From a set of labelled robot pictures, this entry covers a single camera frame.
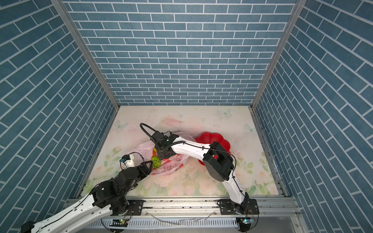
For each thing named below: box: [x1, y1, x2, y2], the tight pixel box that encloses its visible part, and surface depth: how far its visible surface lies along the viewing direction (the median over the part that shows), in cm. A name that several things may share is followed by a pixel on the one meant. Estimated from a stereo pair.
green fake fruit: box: [151, 155, 162, 169], surface depth 86 cm
